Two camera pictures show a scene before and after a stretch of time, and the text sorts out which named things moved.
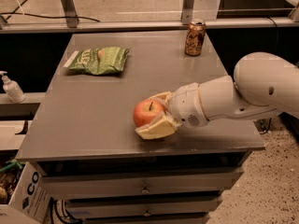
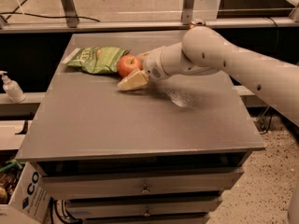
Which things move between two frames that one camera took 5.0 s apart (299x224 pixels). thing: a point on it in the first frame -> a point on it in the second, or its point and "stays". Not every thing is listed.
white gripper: [186, 105] -> [153, 63]
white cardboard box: [30, 200] stays
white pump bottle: [13, 91] stays
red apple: [148, 111] -> [127, 63]
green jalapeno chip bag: [99, 60] stays
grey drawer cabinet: [94, 167] stays
